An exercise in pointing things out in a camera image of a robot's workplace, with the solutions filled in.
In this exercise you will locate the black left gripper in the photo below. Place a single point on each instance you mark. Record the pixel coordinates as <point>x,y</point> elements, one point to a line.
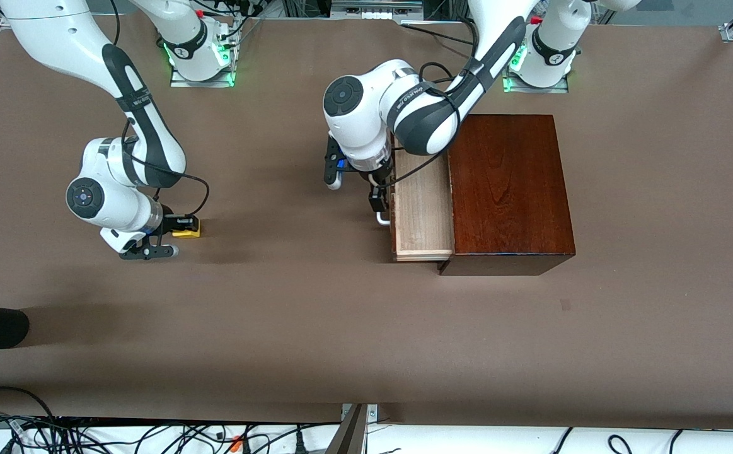
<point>379,177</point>

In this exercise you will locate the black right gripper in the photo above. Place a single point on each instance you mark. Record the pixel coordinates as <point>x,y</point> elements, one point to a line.
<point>170,222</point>

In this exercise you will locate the yellow block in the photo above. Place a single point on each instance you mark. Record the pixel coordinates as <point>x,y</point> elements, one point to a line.
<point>186,234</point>

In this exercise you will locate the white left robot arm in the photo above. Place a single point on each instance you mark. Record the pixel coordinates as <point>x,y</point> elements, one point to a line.
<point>357,129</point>

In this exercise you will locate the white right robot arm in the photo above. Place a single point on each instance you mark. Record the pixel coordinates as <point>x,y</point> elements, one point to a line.
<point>57,38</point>

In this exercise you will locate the dark brown wooden cabinet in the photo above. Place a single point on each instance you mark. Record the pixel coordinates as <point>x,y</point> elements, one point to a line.
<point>505,189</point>

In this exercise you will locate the grey power strip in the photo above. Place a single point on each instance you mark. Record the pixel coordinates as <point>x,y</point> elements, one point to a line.
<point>372,9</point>

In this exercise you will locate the orange connector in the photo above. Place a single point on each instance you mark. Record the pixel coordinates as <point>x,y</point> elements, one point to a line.
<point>236,445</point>

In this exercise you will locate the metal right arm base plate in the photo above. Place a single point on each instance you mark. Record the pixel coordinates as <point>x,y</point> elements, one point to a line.
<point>202,84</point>

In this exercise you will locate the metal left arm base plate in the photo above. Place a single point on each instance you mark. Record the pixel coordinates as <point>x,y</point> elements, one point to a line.
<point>533,90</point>

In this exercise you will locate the grey metal bracket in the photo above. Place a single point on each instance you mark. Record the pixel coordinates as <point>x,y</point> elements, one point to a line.
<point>350,435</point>

